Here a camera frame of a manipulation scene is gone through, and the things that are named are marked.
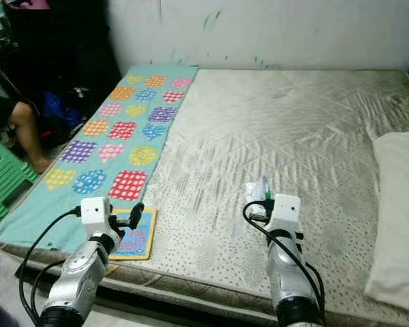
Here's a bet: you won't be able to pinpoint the blue bag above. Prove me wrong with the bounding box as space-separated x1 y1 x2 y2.
42 92 82 128

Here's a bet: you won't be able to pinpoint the turquoise blanket with colourful shapes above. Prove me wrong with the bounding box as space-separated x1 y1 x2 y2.
0 65 200 250

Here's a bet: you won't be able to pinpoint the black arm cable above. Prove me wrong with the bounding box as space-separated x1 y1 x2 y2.
19 208 82 327
242 201 328 321

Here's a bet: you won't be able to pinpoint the white paper carton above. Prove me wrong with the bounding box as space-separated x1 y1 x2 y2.
245 177 273 204

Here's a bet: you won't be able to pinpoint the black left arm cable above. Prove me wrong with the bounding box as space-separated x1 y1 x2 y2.
19 208 82 327

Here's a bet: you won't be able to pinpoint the black bed frame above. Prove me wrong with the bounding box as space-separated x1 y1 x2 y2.
20 262 273 327

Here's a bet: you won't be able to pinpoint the stacked green plastic stools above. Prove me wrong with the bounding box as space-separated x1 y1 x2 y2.
0 134 20 222

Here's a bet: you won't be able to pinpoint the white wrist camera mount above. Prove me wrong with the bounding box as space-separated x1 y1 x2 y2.
80 197 112 236
271 193 302 232

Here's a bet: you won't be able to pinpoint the seated person in black shorts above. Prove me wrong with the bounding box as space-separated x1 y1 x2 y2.
0 92 53 174

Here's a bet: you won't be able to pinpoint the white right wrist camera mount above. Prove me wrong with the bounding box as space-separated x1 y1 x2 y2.
271 193 302 232

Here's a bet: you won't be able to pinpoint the grey quilted spotted mattress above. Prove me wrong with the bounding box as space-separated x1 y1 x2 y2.
0 68 409 326

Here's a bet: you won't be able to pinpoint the white pillow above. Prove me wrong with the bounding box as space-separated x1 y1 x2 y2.
365 131 409 314

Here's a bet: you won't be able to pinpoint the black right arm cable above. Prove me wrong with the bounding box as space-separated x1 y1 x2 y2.
242 201 328 321

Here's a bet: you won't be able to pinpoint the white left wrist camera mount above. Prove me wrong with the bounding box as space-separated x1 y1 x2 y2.
80 197 112 236

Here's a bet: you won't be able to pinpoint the yellow-edged blue children's book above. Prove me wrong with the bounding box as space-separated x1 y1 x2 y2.
110 207 157 261

